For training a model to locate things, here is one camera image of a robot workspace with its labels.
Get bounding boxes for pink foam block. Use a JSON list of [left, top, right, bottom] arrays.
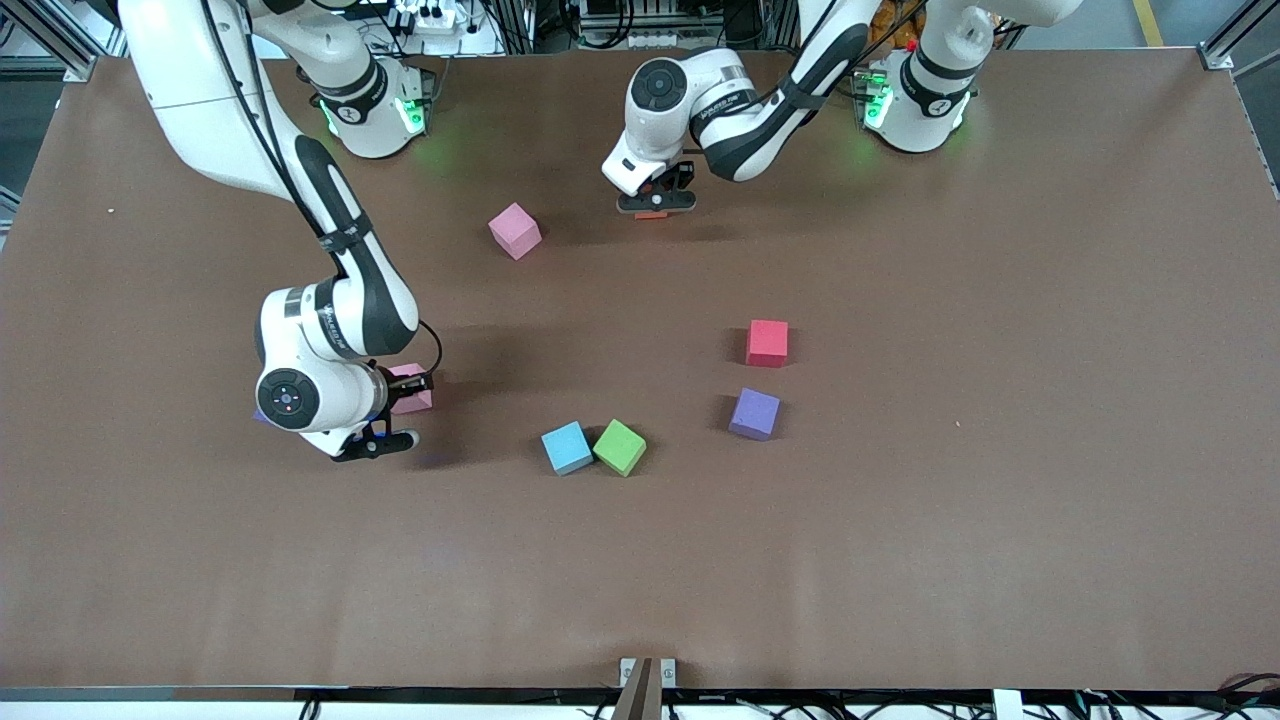
[[388, 362, 435, 415], [488, 202, 544, 261]]

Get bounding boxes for red foam block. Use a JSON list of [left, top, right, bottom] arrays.
[[745, 319, 790, 369]]

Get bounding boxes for black equipment rack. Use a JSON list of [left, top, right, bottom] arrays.
[[480, 0, 801, 53]]

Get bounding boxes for blue foam block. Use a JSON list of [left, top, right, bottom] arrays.
[[541, 421, 596, 477]]

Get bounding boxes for green foam block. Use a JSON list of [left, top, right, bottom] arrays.
[[593, 418, 648, 478]]

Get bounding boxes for white power strip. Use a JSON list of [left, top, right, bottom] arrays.
[[390, 0, 463, 31]]

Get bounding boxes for orange snack bags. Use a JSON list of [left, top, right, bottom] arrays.
[[872, 0, 926, 53]]

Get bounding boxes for black table edge strip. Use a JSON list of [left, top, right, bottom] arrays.
[[0, 684, 1280, 706]]

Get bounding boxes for brown table mat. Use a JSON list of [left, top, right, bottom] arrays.
[[0, 45, 1280, 691]]

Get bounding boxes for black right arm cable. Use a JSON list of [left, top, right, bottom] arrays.
[[200, 0, 445, 379]]

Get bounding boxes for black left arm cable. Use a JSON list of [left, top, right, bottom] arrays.
[[685, 0, 931, 161]]

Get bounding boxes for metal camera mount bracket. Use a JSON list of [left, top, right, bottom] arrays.
[[612, 656, 678, 720]]

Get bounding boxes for aluminium frame post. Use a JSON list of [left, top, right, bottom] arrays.
[[0, 0, 101, 83], [1198, 0, 1280, 76]]

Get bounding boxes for dark cable bundle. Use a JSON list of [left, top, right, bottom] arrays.
[[1215, 672, 1280, 706]]

